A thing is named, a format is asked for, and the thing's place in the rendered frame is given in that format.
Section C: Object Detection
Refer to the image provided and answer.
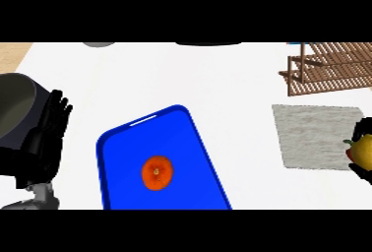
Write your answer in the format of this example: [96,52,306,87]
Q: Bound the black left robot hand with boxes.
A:
[0,89,74,190]

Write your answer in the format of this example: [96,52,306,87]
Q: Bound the yellow lemon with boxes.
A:
[349,133,372,171]

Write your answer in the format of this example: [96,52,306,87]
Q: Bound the grey placemat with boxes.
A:
[271,103,367,171]

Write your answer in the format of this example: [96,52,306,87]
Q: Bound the brown wooden tiered shelf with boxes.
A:
[278,41,372,97]

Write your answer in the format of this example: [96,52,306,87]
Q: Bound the dark grey pot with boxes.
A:
[0,72,52,151]

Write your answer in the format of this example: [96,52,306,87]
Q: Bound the orange fruit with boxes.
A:
[139,155,176,192]

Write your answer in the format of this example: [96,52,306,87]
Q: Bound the blue cutting board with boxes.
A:
[95,103,234,211]

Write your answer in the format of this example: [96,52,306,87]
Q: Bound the grey round object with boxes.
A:
[82,41,117,48]

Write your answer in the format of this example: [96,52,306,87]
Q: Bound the black round object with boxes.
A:
[173,41,244,47]

